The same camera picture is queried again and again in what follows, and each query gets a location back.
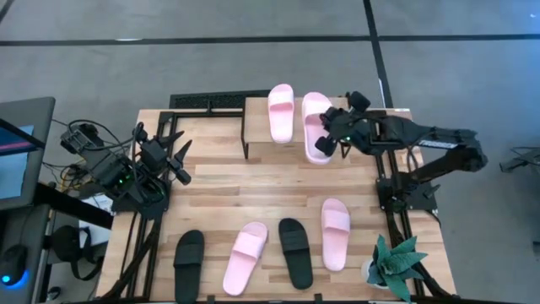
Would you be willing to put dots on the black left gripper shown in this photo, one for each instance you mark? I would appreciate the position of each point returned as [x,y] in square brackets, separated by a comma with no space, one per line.
[154,154]

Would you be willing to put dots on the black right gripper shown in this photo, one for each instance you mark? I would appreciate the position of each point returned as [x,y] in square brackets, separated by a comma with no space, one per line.
[348,126]

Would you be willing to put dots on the pink rubber slide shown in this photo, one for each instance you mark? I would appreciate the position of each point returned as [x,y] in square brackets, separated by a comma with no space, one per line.
[311,126]
[244,257]
[280,122]
[335,236]

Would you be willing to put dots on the black rubber slide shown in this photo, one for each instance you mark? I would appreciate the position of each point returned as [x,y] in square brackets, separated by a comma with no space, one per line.
[295,257]
[188,270]

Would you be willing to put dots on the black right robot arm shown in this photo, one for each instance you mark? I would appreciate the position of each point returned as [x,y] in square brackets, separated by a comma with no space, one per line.
[443,143]

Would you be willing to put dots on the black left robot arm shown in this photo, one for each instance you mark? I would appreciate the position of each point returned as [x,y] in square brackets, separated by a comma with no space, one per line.
[114,173]

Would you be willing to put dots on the wooden shelf with black legs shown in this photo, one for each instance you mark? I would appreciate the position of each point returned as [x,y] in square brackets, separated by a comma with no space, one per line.
[257,126]

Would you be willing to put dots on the black perforated floor mat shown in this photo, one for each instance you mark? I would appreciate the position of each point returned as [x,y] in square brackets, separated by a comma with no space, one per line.
[211,100]

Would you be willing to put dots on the white box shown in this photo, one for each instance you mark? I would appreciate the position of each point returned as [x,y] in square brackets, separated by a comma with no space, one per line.
[101,232]

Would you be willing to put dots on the black desk bar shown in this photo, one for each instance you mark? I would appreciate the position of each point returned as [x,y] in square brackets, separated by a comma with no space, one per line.
[71,204]

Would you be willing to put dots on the grey computer monitor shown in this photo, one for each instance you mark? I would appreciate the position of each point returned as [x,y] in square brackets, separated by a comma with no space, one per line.
[25,169]

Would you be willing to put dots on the green plant in white pot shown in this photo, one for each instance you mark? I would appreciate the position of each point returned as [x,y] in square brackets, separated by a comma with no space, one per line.
[392,264]

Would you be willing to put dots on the grey side desk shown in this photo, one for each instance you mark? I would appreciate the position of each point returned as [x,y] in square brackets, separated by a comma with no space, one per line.
[25,228]

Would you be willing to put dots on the black caster wheel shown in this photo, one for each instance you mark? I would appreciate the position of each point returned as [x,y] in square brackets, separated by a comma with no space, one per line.
[54,292]

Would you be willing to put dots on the black floor stand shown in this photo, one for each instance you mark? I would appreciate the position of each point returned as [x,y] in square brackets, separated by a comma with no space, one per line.
[523,159]

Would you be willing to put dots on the black round device with light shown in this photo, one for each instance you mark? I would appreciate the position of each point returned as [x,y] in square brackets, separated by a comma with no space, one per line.
[12,264]

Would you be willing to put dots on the black metal rig frame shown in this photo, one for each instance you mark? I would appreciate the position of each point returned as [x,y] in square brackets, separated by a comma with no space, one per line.
[190,114]

